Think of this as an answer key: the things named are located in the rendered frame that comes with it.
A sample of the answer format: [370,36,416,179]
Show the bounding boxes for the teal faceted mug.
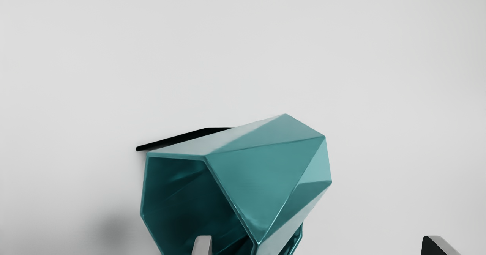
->
[140,113,333,255]

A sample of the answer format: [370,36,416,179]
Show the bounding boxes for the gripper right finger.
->
[421,235,462,255]

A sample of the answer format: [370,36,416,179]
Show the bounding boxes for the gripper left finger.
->
[192,235,212,255]

